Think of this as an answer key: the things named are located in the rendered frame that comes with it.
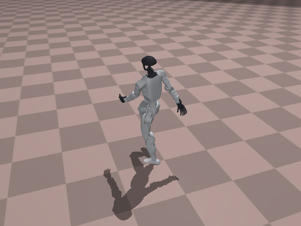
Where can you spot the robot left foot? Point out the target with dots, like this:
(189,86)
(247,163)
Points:
(150,161)

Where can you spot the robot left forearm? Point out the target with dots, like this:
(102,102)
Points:
(129,98)

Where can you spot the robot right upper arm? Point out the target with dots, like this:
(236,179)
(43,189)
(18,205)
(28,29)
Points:
(165,80)

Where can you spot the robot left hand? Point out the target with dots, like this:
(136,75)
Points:
(121,98)

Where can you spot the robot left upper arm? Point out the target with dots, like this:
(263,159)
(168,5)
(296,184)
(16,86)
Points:
(138,87)

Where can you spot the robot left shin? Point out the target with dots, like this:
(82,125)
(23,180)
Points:
(151,148)

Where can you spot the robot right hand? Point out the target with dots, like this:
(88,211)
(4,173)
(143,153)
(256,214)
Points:
(182,108)

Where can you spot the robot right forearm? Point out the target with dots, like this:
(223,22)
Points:
(174,95)

